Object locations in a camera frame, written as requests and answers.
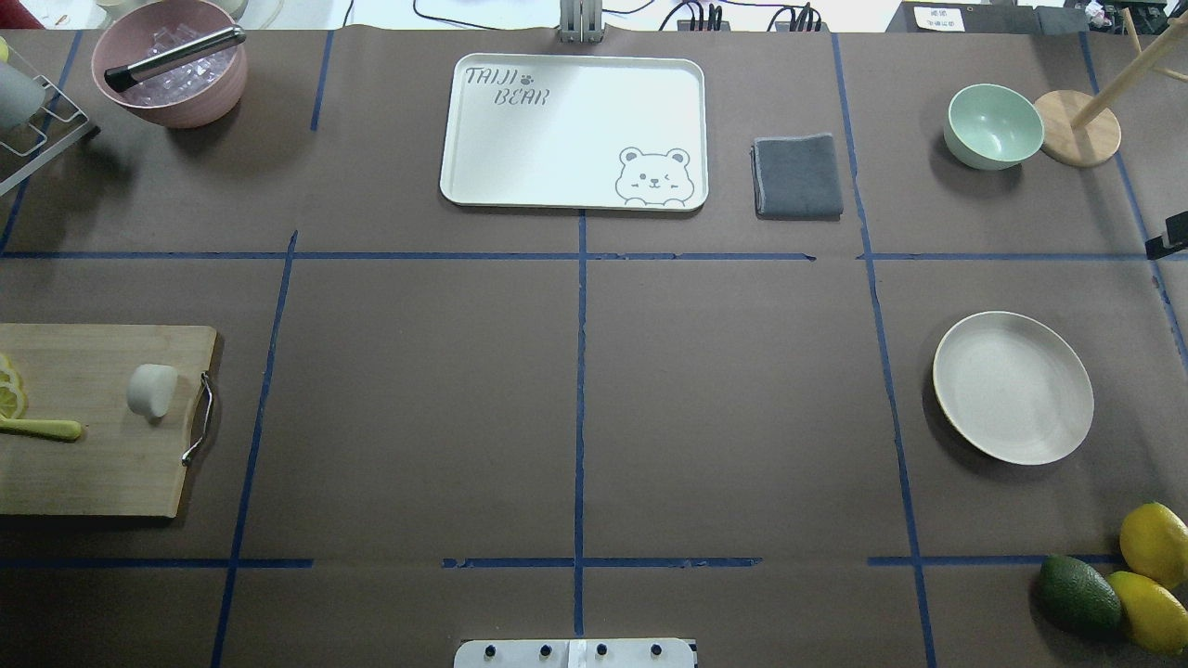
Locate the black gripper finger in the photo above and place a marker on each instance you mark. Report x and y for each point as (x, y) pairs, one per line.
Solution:
(1173, 239)

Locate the beige round plate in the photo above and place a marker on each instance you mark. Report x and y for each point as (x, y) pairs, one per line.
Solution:
(1013, 388)

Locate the white bear serving tray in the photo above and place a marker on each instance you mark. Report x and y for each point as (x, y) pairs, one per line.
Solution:
(581, 132)

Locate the wooden mug tree stand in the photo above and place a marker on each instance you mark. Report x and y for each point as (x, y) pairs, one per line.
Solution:
(1080, 129)

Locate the mint green bowl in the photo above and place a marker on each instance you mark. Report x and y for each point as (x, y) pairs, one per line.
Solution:
(992, 128)

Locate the yellow lemon upper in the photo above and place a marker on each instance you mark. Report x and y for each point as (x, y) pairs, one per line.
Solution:
(1153, 541)

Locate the yellow lemon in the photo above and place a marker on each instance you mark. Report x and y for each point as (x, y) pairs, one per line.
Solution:
(1153, 618)
(1153, 541)

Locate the black box with label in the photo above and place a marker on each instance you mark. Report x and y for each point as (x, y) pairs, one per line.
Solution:
(938, 17)

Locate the green avocado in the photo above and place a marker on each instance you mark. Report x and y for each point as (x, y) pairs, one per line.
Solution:
(1077, 598)

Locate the folded grey cloth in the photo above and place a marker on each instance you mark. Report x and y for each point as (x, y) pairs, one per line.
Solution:
(796, 178)

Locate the yellow lemon lower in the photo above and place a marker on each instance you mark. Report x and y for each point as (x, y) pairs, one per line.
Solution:
(1153, 618)

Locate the pink bowl with ice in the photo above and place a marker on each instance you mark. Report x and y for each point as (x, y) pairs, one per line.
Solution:
(190, 95)

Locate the steel black-tipped tongs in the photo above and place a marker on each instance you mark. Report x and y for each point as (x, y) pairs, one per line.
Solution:
(127, 76)

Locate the bamboo cutting board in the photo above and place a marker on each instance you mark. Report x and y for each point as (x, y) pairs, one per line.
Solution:
(123, 464)

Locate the yellow-green plastic knife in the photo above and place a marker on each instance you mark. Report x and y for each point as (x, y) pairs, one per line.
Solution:
(51, 429)

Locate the light blue cup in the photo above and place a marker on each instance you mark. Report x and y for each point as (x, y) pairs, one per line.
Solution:
(21, 97)

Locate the lemon slice middle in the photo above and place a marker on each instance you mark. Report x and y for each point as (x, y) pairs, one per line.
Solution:
(10, 376)

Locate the aluminium frame post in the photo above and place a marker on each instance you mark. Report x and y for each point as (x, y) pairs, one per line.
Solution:
(581, 21)

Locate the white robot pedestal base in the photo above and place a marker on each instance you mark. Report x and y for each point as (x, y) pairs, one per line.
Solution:
(578, 652)

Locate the wire cup rack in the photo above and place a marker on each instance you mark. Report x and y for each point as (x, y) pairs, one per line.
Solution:
(59, 125)

